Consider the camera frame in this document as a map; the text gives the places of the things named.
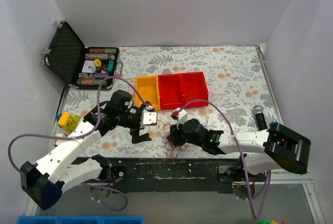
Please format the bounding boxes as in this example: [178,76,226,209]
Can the red wire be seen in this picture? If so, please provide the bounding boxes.
[156,119,183,165]

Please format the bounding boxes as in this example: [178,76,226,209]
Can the yellow plastic bin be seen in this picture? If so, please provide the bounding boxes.
[135,76,161,111]

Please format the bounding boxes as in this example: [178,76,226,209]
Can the red plastic bin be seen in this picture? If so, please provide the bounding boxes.
[181,72,209,105]
[158,74,183,110]

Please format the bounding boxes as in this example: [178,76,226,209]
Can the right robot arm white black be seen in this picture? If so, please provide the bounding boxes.
[167,119,311,181]

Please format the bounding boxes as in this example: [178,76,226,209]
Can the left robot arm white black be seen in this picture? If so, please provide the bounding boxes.
[20,90,157,210]

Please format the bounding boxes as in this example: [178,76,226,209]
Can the yellow toy brick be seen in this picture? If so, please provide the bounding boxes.
[56,111,81,133]

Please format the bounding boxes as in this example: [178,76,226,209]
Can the black poker chip case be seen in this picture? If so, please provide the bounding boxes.
[43,20,123,90]

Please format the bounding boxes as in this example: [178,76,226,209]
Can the black silver microphone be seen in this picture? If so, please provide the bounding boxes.
[252,105,268,131]

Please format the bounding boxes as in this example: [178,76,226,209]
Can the red white toy block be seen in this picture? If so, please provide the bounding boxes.
[53,133,68,147]

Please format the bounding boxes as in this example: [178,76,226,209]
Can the blue toy piece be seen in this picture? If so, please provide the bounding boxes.
[270,121,279,127]

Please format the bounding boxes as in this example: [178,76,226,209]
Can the green red toy blocks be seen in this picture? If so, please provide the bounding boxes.
[259,218,286,224]

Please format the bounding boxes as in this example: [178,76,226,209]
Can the blue plastic tray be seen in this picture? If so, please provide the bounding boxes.
[17,216,144,224]

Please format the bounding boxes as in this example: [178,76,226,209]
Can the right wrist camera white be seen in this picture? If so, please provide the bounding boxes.
[171,107,187,126]

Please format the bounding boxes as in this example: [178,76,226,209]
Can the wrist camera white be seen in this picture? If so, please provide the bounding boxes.
[171,107,187,126]
[140,109,158,126]

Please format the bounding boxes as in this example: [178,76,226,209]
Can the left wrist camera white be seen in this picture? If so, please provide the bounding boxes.
[140,109,158,126]

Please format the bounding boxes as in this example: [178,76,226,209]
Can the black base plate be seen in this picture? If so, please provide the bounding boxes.
[80,157,267,195]

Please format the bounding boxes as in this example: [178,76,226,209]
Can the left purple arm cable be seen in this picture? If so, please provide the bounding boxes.
[7,76,154,211]

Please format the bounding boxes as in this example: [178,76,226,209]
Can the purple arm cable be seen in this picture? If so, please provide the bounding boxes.
[176,99,272,220]
[7,76,154,211]

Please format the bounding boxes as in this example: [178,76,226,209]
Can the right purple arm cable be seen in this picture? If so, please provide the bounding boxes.
[176,99,272,220]

